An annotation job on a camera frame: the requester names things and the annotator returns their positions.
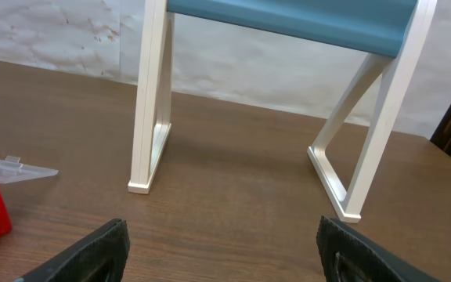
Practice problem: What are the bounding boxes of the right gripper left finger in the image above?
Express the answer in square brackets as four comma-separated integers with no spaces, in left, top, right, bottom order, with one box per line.
[13,218,132,282]

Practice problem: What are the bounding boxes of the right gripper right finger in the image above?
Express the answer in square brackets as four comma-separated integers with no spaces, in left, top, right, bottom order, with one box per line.
[316,215,442,282]

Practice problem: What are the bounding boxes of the white and blue stand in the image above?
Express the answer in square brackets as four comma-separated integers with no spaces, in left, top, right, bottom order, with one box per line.
[127,0,438,224]

